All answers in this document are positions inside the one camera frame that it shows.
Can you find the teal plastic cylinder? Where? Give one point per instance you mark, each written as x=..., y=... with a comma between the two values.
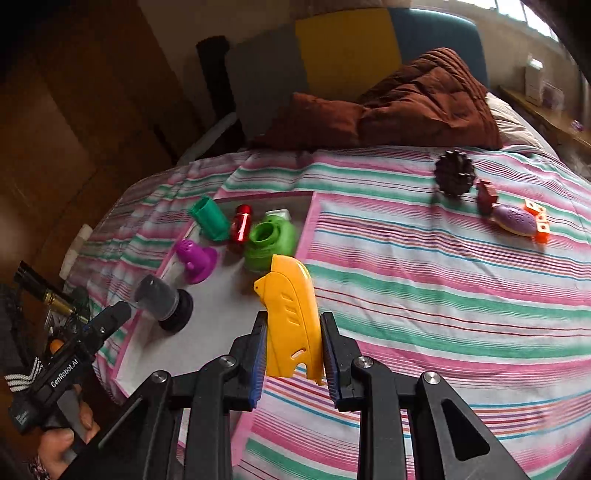
x=210, y=219

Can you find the dark brown fluted mould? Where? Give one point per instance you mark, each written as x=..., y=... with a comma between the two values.
x=455, y=174

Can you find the black and gold bottle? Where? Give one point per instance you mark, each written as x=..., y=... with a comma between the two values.
x=51, y=295

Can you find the red metallic bottle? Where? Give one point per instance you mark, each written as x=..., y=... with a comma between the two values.
x=241, y=228

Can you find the window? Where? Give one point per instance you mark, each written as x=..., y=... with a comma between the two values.
x=526, y=14

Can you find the white teal plastic piece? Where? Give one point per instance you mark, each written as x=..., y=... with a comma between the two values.
x=279, y=213

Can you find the stack of white paper cups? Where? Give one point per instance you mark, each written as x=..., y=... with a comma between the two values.
x=76, y=249

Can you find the person's left hand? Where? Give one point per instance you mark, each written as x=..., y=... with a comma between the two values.
x=55, y=450

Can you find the purple packet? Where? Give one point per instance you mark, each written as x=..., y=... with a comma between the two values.
x=553, y=94

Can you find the brown quilted duvet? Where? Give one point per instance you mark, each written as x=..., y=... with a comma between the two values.
x=429, y=97

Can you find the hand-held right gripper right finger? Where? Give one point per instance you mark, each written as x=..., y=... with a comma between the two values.
x=328, y=364

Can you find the beige pillow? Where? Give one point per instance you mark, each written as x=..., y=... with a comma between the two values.
x=512, y=124

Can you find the brown pillow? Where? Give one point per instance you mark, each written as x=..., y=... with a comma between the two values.
x=318, y=120

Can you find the light green plastic pot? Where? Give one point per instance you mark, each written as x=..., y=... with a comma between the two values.
x=270, y=244

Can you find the wooden wardrobe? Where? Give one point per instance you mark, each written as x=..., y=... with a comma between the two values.
x=92, y=115

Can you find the purple plastic cap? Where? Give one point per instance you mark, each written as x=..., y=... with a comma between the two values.
x=198, y=261

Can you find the black white striped cuff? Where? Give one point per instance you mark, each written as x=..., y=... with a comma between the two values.
x=21, y=378

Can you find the orange fruit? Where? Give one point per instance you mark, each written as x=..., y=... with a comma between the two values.
x=56, y=346

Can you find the small brown block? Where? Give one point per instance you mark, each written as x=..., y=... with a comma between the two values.
x=486, y=196

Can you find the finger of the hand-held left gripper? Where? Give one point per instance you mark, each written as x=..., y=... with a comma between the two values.
x=111, y=321

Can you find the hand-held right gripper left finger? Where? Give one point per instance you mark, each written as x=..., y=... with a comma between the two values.
x=261, y=364

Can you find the grey yellow blue headboard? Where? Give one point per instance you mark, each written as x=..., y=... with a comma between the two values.
x=346, y=50

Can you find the wooden window shelf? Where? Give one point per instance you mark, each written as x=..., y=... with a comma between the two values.
x=554, y=120

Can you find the white box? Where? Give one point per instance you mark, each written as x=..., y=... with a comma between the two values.
x=534, y=81

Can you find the yellow plastic shell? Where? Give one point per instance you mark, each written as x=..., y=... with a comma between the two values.
x=288, y=314

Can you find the purple oval brush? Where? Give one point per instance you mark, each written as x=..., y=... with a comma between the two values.
x=515, y=220

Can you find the grey jar black lid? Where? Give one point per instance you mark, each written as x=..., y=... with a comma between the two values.
x=161, y=300

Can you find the striped bed sheet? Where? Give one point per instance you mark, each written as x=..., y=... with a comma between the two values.
x=415, y=300

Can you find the white tray pink rim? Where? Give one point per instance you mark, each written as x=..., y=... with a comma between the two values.
x=221, y=304

